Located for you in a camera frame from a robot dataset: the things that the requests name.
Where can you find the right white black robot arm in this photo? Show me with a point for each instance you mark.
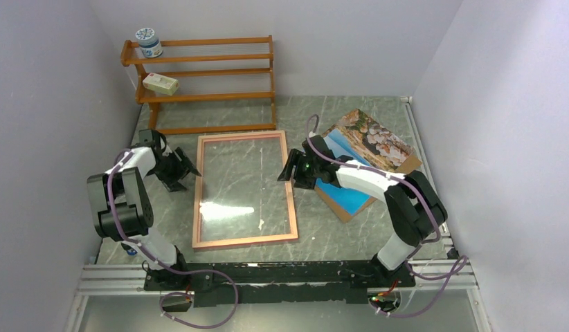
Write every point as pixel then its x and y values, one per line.
pixel 414 208

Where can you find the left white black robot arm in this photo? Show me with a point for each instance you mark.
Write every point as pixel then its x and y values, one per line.
pixel 120 205

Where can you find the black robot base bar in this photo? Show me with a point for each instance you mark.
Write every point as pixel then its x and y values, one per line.
pixel 351 281

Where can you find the clear glass pane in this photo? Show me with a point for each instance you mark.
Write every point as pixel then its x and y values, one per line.
pixel 241 196

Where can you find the aluminium rail frame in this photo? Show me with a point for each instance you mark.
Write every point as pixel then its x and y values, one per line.
pixel 432 275

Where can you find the blue seascape photo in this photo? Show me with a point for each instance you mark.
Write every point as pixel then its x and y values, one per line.
pixel 358 135

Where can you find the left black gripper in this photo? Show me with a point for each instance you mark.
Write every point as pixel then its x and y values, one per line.
pixel 183 168

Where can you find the white blue-lidded jar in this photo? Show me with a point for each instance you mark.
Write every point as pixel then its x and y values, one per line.
pixel 149 43

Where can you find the brown cardboard backing board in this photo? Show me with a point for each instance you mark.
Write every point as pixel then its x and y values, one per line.
pixel 347 203

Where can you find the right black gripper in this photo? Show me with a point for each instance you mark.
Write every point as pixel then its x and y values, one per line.
pixel 296 158

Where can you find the wooden three-tier shelf rack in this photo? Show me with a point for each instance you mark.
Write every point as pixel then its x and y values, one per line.
pixel 208 70

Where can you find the small white carton box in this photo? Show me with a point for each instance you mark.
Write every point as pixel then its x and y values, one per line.
pixel 160 84

